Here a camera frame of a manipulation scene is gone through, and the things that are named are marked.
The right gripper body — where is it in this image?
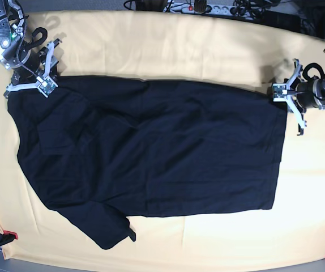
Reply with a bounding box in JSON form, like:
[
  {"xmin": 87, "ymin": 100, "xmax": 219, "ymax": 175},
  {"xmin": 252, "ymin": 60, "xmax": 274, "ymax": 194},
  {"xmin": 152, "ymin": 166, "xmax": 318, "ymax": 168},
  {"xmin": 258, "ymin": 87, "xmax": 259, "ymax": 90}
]
[{"xmin": 11, "ymin": 46, "xmax": 58, "ymax": 85}]

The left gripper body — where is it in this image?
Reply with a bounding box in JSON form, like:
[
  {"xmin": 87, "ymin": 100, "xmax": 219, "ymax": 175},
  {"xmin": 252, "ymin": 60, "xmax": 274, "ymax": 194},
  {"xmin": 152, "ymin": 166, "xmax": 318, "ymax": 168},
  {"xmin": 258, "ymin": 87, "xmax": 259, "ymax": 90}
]
[{"xmin": 290, "ymin": 78, "xmax": 325, "ymax": 112}]

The dark navy T-shirt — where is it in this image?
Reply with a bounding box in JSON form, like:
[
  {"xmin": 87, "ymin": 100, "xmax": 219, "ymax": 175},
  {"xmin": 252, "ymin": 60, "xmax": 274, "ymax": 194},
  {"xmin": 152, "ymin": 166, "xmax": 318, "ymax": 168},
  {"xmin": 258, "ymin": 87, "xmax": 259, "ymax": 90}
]
[{"xmin": 7, "ymin": 76, "xmax": 287, "ymax": 249}]

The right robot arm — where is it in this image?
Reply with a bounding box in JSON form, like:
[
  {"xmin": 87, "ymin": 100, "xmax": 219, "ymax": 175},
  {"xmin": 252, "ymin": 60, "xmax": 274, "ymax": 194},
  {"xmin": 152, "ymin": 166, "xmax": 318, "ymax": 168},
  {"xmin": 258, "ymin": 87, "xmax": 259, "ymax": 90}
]
[{"xmin": 0, "ymin": 1, "xmax": 62, "ymax": 98}]

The black box behind table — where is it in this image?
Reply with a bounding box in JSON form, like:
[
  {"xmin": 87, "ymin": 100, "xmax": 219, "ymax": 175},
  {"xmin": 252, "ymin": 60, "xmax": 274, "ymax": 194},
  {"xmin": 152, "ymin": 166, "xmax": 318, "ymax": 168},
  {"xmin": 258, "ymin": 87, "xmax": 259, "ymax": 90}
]
[{"xmin": 260, "ymin": 11, "xmax": 301, "ymax": 32}]

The white power strip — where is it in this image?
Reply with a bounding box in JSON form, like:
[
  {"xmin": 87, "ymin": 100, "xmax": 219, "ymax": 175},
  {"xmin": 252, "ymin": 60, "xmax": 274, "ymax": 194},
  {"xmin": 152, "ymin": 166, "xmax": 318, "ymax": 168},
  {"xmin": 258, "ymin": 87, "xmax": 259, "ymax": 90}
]
[{"xmin": 167, "ymin": 1, "xmax": 250, "ymax": 17}]

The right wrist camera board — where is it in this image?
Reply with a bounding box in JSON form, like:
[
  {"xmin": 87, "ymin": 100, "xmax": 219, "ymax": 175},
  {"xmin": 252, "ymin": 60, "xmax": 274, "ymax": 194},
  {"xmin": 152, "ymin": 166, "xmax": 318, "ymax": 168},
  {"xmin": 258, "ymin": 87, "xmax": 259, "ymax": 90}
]
[{"xmin": 37, "ymin": 76, "xmax": 58, "ymax": 97}]

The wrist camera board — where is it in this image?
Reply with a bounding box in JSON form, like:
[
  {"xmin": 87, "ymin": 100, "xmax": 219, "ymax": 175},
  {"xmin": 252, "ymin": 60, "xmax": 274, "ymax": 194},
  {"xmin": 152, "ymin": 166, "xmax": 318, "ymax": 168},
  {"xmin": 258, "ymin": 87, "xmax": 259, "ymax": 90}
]
[
  {"xmin": 272, "ymin": 83, "xmax": 288, "ymax": 102},
  {"xmin": 37, "ymin": 76, "xmax": 58, "ymax": 97}
]

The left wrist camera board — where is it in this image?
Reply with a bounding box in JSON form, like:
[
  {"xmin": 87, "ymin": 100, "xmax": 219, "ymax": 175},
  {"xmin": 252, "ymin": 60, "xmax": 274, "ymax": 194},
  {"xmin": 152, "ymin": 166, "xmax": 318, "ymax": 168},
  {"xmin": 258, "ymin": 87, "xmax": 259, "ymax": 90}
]
[{"xmin": 272, "ymin": 83, "xmax": 288, "ymax": 102}]

